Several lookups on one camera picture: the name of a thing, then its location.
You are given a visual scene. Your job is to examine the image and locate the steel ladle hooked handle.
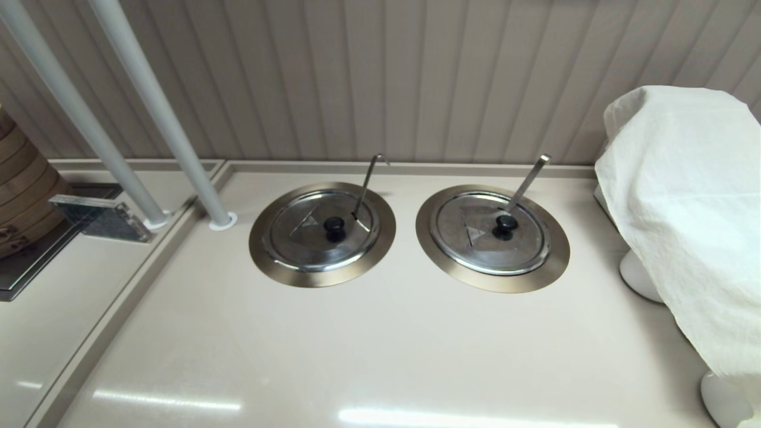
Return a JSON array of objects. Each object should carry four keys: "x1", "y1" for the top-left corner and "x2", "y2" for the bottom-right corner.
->
[{"x1": 352, "y1": 153, "x2": 390, "y2": 222}]

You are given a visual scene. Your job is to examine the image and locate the hinged steel lid black knob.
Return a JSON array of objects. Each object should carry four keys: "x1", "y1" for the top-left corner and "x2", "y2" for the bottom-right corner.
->
[
  {"x1": 262, "y1": 188, "x2": 382, "y2": 272},
  {"x1": 429, "y1": 191, "x2": 552, "y2": 276}
]

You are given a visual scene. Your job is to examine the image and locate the white round pole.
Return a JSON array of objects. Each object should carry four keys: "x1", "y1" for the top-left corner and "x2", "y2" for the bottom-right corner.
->
[
  {"x1": 89, "y1": 0, "x2": 238, "y2": 231},
  {"x1": 0, "y1": 0, "x2": 173, "y2": 230}
]

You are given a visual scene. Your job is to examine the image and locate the white round appliance foot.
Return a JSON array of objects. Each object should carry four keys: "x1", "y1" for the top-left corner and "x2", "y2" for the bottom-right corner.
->
[
  {"x1": 700, "y1": 371, "x2": 756, "y2": 428},
  {"x1": 619, "y1": 250, "x2": 666, "y2": 304}
]

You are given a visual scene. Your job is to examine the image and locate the grey metal block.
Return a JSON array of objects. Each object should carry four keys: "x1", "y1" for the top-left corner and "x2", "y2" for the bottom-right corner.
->
[{"x1": 49, "y1": 194, "x2": 154, "y2": 243}]

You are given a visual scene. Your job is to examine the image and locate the white cloth cover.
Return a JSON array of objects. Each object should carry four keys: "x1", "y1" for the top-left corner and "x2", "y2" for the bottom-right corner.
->
[{"x1": 595, "y1": 86, "x2": 761, "y2": 428}]

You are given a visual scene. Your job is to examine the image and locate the bamboo steamer stack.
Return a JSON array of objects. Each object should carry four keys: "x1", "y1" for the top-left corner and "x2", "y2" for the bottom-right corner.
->
[{"x1": 0, "y1": 104, "x2": 72, "y2": 259}]

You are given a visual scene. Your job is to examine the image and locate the bronze metal well ring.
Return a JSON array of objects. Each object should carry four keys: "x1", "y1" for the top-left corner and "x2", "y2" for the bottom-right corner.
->
[
  {"x1": 249, "y1": 181, "x2": 397, "y2": 288},
  {"x1": 416, "y1": 184, "x2": 571, "y2": 293}
]

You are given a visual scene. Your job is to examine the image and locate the steel ladle straight handle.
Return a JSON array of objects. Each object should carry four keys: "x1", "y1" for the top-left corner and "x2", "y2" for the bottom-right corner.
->
[{"x1": 505, "y1": 154, "x2": 552, "y2": 213}]

